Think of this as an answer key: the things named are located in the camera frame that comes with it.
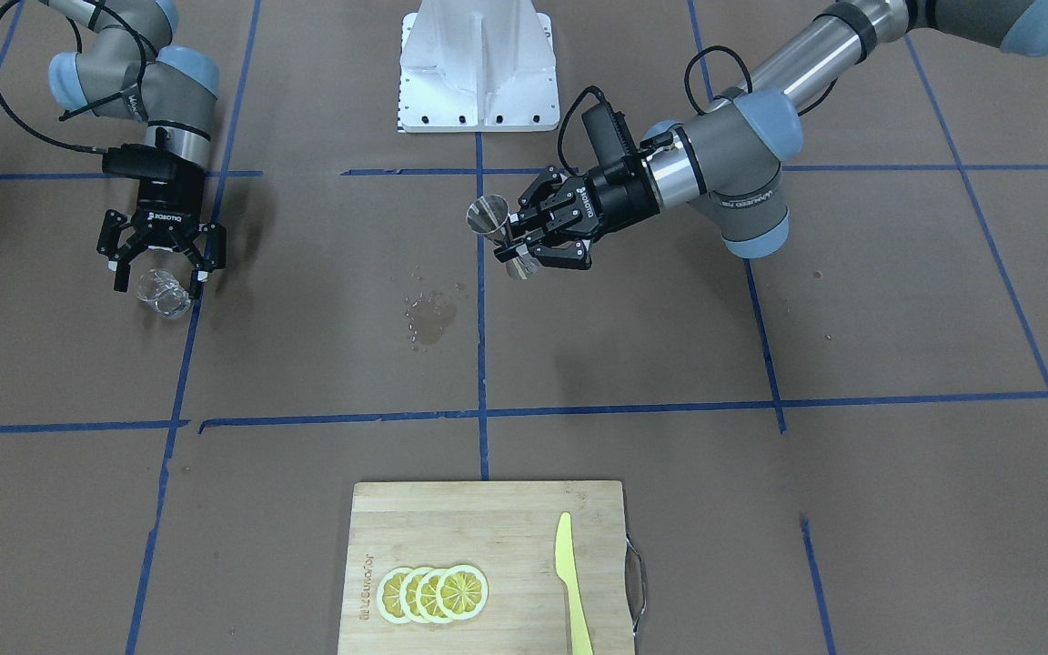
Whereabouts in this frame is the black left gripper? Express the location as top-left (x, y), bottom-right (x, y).
top-left (499, 163), bottom-right (660, 272)

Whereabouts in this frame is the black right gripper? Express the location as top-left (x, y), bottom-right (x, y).
top-left (99, 167), bottom-right (227, 299)

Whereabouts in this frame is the clear glass measuring cup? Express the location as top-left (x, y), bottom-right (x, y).
top-left (136, 268), bottom-right (192, 319)

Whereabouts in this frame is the steel double jigger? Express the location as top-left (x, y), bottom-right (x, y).
top-left (466, 194), bottom-right (540, 281)

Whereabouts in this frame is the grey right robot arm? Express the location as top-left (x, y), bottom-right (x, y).
top-left (47, 1), bottom-right (226, 298)

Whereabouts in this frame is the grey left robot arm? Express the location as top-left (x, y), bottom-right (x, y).
top-left (494, 1), bottom-right (1048, 270)

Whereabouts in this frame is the bamboo cutting board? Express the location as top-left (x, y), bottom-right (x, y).
top-left (339, 480), bottom-right (635, 654)

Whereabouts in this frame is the yellow plastic knife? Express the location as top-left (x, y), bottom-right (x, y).
top-left (554, 511), bottom-right (594, 654)

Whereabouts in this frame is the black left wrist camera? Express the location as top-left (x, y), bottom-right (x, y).
top-left (581, 100), bottom-right (640, 169)

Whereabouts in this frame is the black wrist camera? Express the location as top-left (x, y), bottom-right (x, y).
top-left (101, 144), bottom-right (182, 182)
top-left (581, 100), bottom-right (640, 169)

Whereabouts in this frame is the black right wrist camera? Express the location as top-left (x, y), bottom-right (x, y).
top-left (101, 144), bottom-right (182, 182)

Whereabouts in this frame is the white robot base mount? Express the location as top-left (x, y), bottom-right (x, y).
top-left (397, 1), bottom-right (561, 133)

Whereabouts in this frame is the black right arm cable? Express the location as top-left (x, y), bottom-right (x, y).
top-left (0, 0), bottom-right (166, 154)

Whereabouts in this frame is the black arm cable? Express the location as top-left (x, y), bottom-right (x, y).
top-left (0, 0), bottom-right (166, 154)
top-left (556, 45), bottom-right (843, 179)

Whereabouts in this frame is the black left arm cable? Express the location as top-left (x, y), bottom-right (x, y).
top-left (556, 45), bottom-right (843, 179)

